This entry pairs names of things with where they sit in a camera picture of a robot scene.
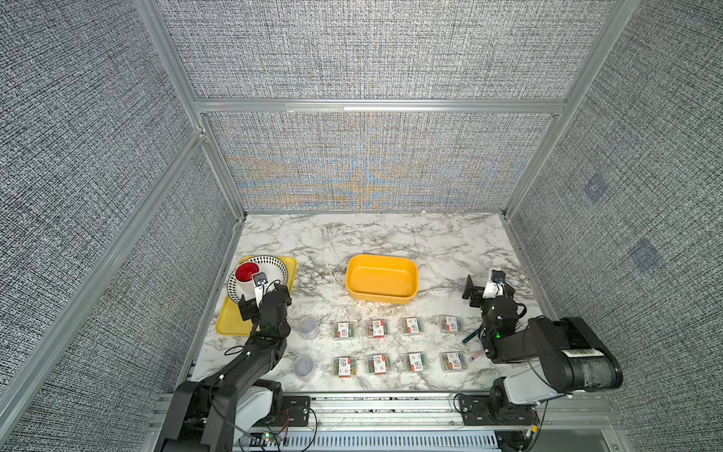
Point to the white patterned plate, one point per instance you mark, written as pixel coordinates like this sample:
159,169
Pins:
270,265

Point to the yellow plastic storage box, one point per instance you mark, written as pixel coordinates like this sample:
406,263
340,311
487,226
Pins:
380,278

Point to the rectangular paper clip box three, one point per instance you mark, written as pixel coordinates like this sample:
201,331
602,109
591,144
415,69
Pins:
377,364

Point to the rectangular paper clip box two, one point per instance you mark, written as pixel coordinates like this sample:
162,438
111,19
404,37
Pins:
344,367

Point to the white cup red inside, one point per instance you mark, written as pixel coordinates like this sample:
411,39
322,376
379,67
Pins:
244,279

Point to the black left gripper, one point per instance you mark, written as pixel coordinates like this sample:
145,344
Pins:
248,310

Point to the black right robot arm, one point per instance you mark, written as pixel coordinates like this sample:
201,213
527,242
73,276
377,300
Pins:
562,357

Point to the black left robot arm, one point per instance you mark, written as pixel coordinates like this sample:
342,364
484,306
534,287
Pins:
202,415

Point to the pink handled fork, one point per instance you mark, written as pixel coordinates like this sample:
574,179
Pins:
477,355

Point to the rectangular paper clip box six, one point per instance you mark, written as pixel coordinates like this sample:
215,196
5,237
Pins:
450,324

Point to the rectangular paper clip box seven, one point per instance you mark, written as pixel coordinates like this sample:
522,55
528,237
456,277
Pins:
416,362

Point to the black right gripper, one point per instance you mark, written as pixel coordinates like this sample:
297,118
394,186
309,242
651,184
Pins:
477,293

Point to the yellow flat tray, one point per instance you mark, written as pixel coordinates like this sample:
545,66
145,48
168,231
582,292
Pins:
230,321

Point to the green handled fork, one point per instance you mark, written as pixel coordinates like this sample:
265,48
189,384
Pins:
470,337

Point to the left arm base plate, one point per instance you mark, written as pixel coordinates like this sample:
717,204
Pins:
291,410

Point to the rectangular paper clip box four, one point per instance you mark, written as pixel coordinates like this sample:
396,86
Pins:
453,361

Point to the rectangular paper clip box five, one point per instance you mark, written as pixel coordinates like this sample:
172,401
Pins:
376,328

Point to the clear round paper clip jar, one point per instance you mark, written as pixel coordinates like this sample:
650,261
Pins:
308,328

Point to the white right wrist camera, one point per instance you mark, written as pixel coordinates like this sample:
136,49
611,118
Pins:
496,285

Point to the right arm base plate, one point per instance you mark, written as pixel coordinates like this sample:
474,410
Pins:
483,410

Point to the rectangular paper clip box eight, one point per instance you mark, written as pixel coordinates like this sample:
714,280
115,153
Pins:
411,326

